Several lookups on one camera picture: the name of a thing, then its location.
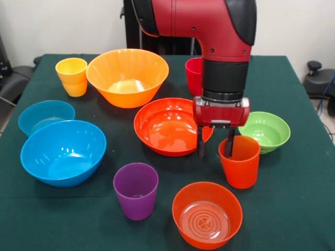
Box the green plastic bowl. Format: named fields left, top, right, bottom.
left=237, top=111, right=292, bottom=155

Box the blue cable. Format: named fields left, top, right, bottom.
left=316, top=75, right=335, bottom=116

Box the purple plastic cup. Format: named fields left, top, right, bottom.
left=113, top=162, right=160, bottom=221

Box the large orange plastic bowl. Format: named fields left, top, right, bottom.
left=85, top=48, right=170, bottom=109

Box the wide orange-red shallow bowl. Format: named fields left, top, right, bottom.
left=133, top=97, right=215, bottom=157

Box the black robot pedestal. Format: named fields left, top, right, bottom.
left=120, top=0, right=205, bottom=56

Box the yellow plastic cup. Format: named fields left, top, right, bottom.
left=55, top=58, right=88, bottom=98

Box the magenta-red plastic cup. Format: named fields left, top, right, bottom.
left=185, top=57, right=204, bottom=96

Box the large blue plastic bowl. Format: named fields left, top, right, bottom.
left=20, top=120, right=107, bottom=188

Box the orange-red plastic cup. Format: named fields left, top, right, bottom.
left=218, top=135, right=261, bottom=190

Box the small orange-red ringed bowl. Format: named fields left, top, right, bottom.
left=172, top=181, right=243, bottom=250

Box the black rounded floor base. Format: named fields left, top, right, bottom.
left=0, top=65, right=35, bottom=104
left=303, top=61, right=335, bottom=117

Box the dark green table cloth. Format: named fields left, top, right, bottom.
left=0, top=53, right=335, bottom=251

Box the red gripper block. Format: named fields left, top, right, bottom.
left=193, top=96, right=251, bottom=159

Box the small blue plastic bowl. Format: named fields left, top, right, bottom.
left=17, top=100, right=76, bottom=138

